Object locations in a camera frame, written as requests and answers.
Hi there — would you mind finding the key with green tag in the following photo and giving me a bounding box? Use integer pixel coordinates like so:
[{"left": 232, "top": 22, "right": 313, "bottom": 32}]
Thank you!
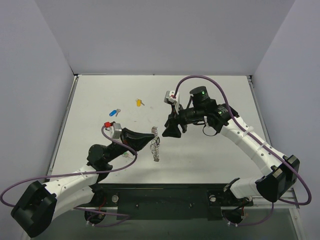
[{"left": 122, "top": 152, "right": 133, "bottom": 159}]

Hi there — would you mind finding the key with blue tag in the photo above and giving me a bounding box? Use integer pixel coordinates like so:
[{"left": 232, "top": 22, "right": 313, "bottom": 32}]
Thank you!
[{"left": 109, "top": 108, "right": 121, "bottom": 117}]

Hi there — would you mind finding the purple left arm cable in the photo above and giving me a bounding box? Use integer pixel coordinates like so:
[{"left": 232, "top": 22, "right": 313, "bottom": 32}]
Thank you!
[{"left": 0, "top": 124, "right": 139, "bottom": 227}]

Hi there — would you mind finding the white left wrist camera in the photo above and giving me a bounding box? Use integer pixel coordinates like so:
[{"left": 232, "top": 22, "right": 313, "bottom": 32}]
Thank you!
[{"left": 103, "top": 121, "right": 122, "bottom": 140}]

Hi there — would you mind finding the metal key ring disc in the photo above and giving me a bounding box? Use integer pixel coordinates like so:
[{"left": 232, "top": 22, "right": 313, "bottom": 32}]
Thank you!
[{"left": 150, "top": 126, "right": 160, "bottom": 162}]

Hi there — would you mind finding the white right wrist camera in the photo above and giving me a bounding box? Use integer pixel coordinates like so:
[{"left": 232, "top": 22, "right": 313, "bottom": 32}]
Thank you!
[{"left": 164, "top": 90, "right": 180, "bottom": 114}]

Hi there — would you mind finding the key with yellow tag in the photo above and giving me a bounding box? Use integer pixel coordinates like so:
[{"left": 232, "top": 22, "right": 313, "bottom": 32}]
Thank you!
[{"left": 135, "top": 98, "right": 145, "bottom": 107}]

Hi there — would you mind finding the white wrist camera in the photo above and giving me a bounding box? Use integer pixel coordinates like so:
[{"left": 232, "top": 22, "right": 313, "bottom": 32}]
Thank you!
[
  {"left": 164, "top": 90, "right": 180, "bottom": 114},
  {"left": 103, "top": 121, "right": 122, "bottom": 140}
]

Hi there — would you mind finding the aluminium front frame rail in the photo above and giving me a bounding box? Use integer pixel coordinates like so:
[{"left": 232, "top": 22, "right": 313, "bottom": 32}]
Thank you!
[{"left": 29, "top": 188, "right": 301, "bottom": 211}]

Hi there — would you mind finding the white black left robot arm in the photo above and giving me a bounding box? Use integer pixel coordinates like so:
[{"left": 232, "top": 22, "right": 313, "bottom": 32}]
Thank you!
[{"left": 11, "top": 127, "right": 155, "bottom": 238}]

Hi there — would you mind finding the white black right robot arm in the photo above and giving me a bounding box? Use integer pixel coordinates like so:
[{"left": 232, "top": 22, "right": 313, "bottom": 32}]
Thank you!
[{"left": 162, "top": 86, "right": 300, "bottom": 205}]

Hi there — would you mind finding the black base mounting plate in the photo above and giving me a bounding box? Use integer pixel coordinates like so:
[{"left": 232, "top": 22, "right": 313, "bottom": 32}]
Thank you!
[{"left": 82, "top": 183, "right": 253, "bottom": 221}]

